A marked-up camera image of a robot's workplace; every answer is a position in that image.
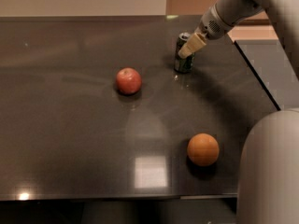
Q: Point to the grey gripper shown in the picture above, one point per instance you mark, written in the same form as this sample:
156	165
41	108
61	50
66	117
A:
210	27

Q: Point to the green soda can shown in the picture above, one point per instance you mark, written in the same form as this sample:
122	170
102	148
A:
183	66

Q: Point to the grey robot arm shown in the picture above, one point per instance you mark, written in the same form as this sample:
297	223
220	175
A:
268	186

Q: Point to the red apple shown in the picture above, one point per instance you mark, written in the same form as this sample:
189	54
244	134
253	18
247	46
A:
128	81

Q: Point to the grey side table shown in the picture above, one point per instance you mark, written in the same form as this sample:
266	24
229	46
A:
271	65

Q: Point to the orange fruit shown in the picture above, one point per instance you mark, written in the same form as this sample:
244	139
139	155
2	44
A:
203	150

